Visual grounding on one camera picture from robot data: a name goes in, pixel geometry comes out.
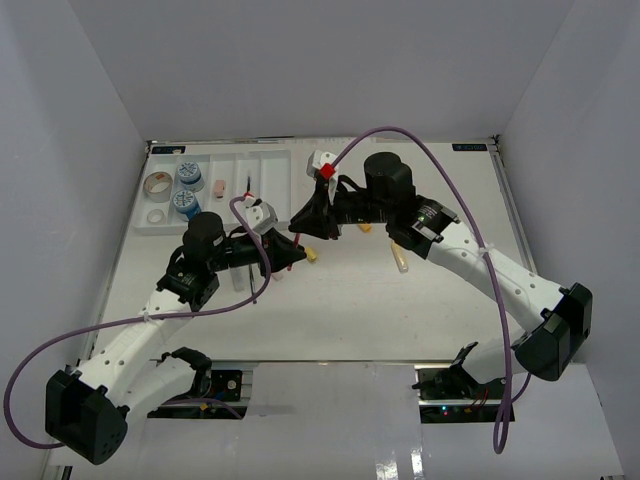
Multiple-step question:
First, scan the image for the small clear tape roll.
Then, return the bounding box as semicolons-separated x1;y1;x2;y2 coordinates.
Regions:
146;209;166;225

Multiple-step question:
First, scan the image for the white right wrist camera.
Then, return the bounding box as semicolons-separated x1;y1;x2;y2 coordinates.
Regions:
306;149;338;187

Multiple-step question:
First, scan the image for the purple cable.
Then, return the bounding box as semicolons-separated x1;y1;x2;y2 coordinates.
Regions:
3;194;274;449
332;125;531;455

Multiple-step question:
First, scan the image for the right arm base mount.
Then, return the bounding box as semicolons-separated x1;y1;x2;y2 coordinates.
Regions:
411;342;506;414

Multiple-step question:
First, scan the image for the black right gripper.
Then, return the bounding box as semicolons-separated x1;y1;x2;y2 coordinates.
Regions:
291;181;392;241

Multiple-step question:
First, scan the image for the white compartment tray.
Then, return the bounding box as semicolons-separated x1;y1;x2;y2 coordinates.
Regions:
132;145;293;235

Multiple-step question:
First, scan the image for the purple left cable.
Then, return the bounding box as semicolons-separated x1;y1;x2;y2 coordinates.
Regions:
3;194;274;449

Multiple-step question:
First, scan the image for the black pen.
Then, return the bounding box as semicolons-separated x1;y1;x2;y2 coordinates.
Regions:
248;265;257;305

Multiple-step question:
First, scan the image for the orange capped glue stick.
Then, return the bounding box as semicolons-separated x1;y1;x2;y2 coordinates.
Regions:
230;267;248;292

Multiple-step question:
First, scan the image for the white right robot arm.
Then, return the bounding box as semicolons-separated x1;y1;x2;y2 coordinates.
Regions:
289;150;593;399

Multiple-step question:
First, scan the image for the blue slime jar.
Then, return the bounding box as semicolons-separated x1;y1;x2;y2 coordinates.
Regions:
176;161;205;192
171;190;201;221

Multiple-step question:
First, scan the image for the yellow eraser block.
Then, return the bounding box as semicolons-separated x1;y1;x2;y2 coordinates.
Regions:
305;247;318;263

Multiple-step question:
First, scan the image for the large clear tape roll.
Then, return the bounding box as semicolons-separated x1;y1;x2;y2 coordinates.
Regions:
142;171;173;203

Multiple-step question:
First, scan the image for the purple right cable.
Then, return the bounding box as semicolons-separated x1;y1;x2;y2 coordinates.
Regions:
332;125;531;455

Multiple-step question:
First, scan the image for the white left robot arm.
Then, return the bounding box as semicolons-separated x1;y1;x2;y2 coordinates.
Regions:
45;212;306;465

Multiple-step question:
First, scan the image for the yellow highlighter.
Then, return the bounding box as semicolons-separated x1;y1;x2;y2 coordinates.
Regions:
391;242;409;274

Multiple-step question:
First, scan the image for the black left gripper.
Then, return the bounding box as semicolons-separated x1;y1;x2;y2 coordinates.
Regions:
208;225;307;278

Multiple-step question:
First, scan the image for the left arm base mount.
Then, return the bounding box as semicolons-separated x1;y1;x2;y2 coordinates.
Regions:
153;347;244;405

